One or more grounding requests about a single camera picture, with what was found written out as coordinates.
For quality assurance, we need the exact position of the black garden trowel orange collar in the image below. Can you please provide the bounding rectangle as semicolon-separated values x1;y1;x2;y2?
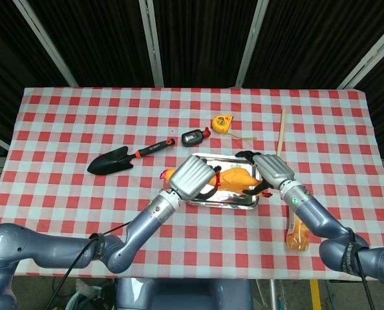
87;138;176;176

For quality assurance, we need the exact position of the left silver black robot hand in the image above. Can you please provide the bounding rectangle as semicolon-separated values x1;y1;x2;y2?
168;154;224;203

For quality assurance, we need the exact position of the white partition frame post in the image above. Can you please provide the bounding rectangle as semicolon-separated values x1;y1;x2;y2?
337;24;384;90
12;0;80;87
138;0;165;87
235;0;270;87

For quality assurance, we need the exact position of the wooden stick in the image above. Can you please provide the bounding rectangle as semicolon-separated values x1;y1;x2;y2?
275;108;286;158

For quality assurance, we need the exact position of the blue-grey robot torso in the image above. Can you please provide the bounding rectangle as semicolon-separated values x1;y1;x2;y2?
116;277;254;310

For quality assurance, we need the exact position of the red white checkered tablecloth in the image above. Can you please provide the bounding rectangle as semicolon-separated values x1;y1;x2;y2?
0;86;384;281

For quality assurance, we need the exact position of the rectangular stainless steel tray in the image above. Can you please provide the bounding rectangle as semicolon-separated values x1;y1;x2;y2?
183;152;261;211

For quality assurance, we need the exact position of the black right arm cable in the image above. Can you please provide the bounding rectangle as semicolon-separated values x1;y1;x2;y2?
347;227;378;310

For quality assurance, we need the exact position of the yellow rubber chicken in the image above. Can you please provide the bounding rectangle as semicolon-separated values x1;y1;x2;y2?
160;167;273;200

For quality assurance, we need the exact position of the yellow tape measure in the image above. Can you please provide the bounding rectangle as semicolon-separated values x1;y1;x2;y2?
211;114;257;141

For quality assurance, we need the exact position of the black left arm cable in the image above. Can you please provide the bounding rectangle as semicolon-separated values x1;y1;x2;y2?
46;222;132;310

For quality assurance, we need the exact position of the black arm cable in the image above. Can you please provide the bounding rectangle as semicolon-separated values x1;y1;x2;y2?
347;227;378;310
46;222;132;310

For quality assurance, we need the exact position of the orange drink plastic bottle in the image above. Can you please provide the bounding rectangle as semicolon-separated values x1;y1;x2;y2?
286;206;310;253

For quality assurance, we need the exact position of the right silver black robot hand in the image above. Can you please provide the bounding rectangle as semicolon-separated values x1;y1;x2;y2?
235;150;296;196

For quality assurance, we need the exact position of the black ink bottle red cap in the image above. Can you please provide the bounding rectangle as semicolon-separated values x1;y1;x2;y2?
181;127;212;148

